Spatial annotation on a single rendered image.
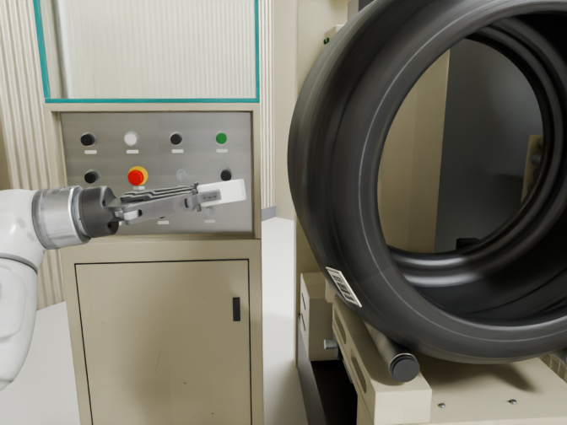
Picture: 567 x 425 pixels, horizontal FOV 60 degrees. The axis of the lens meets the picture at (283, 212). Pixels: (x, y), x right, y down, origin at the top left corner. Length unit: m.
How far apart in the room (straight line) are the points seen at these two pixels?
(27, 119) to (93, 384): 1.89
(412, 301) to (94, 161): 0.98
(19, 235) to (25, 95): 2.42
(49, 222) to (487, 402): 0.74
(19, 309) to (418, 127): 0.79
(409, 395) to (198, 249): 0.77
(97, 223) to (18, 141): 2.41
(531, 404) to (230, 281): 0.81
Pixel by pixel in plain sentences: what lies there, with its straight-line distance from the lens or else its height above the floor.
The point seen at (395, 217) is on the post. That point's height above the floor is 1.04.
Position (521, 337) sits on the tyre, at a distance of 0.79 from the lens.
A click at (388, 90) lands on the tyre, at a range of 0.63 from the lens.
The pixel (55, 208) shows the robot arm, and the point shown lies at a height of 1.14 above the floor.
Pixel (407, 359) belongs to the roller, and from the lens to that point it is 0.78.
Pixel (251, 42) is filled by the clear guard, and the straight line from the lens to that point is 1.34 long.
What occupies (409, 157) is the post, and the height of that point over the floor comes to 1.17.
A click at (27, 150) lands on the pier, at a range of 3.16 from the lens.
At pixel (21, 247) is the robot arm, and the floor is 1.10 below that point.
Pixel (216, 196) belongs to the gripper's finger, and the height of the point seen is 1.15.
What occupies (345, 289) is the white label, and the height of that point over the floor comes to 1.04.
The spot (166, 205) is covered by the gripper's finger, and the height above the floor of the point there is 1.15.
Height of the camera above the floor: 1.31
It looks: 14 degrees down
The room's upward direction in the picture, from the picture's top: straight up
